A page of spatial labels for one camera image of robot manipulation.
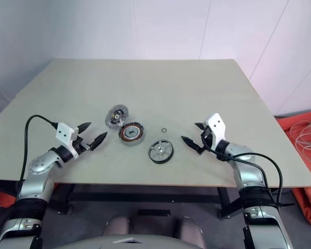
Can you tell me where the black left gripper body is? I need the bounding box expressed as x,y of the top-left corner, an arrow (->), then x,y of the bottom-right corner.
72,136 -> 94,154

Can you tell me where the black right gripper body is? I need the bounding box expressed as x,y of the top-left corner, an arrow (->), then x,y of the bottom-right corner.
201,127 -> 215,154

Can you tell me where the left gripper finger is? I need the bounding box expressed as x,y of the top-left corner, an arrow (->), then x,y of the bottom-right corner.
77,121 -> 91,133
89,131 -> 109,151

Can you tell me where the copper wound stator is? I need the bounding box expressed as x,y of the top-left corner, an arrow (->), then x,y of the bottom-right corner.
118,121 -> 147,147

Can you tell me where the black rimmed metal wheel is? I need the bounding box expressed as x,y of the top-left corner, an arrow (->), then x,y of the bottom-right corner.
147,139 -> 175,163

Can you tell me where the small orange cushion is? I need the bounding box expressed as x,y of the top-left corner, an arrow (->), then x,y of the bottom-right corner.
0,190 -> 19,208

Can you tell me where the grey robot torso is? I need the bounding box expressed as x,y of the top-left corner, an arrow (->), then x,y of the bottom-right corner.
58,234 -> 197,249

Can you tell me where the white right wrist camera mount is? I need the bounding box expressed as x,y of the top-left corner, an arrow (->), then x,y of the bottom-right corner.
201,113 -> 228,148

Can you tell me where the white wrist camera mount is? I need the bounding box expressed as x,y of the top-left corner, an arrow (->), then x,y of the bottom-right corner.
55,123 -> 80,159
201,113 -> 228,148

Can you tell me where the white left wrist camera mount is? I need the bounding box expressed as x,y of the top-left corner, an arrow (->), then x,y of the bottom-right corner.
55,123 -> 80,159

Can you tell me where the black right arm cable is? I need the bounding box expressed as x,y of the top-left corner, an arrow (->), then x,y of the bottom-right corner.
201,134 -> 285,208

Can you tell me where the black table frame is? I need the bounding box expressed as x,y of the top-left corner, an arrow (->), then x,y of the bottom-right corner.
48,183 -> 280,221

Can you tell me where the white cable coil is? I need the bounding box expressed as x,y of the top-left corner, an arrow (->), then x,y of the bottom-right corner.
290,120 -> 311,167

